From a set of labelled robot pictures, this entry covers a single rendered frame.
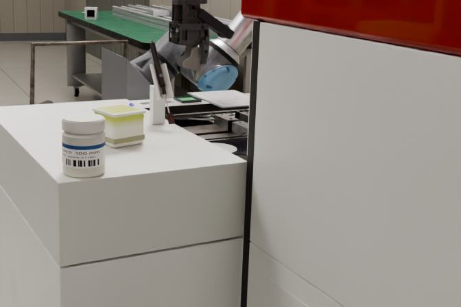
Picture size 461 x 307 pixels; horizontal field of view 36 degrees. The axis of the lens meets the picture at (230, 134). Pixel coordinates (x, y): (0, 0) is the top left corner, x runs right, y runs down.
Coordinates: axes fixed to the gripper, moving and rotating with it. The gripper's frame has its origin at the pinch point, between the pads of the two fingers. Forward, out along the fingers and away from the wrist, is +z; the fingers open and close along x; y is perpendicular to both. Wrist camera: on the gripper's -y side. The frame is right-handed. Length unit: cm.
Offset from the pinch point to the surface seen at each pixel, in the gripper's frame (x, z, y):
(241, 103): 9.4, 6.1, -7.9
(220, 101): 4.5, 6.1, -4.3
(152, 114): 24.4, 3.6, 23.0
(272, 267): 69, 22, 19
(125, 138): 41, 4, 35
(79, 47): -489, 55, -119
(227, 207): 58, 14, 22
